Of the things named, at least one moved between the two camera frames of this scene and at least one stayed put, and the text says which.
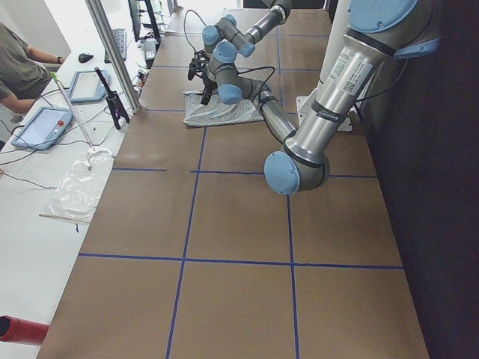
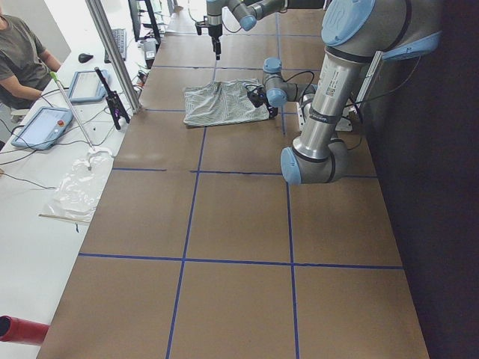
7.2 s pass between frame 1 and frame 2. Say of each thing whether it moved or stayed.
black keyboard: stayed
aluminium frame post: stayed
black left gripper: moved
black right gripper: moved
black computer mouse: stayed
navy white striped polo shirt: stayed
